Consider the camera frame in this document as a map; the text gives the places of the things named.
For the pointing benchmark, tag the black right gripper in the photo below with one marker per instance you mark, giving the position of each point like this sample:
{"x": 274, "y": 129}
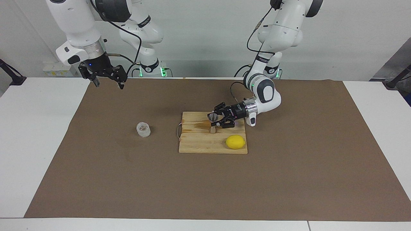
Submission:
{"x": 99, "y": 65}

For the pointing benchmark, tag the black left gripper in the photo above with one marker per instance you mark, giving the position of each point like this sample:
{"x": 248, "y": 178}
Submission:
{"x": 236, "y": 112}

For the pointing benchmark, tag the metal double jigger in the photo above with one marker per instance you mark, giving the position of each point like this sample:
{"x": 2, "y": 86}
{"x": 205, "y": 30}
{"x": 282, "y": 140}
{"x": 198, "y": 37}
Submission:
{"x": 213, "y": 130}

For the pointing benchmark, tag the small clear glass cup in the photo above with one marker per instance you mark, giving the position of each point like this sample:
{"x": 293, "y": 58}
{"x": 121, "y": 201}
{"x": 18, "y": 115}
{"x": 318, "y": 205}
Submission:
{"x": 143, "y": 130}

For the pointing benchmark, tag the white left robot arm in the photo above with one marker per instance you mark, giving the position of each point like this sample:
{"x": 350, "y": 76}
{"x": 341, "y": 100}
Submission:
{"x": 285, "y": 29}

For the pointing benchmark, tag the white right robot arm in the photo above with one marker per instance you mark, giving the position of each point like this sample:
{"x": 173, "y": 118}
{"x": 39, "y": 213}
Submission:
{"x": 74, "y": 22}

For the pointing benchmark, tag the yellow lemon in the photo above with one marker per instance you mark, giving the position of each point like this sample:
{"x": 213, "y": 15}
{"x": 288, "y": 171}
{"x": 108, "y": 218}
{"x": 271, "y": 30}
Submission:
{"x": 235, "y": 142}

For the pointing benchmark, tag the wooden cutting board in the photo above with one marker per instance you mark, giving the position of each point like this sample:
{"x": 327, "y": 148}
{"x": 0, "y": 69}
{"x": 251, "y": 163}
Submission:
{"x": 199, "y": 144}

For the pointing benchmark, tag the black clamp stand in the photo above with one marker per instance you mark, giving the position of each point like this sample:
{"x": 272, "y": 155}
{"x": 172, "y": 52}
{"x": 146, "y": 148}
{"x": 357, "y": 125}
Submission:
{"x": 14, "y": 78}
{"x": 396, "y": 80}

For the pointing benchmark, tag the brown paper table mat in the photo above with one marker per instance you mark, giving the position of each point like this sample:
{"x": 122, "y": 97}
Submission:
{"x": 128, "y": 179}

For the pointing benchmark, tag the white wall socket box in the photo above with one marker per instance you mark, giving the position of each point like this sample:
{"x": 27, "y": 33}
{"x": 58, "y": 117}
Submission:
{"x": 54, "y": 71}

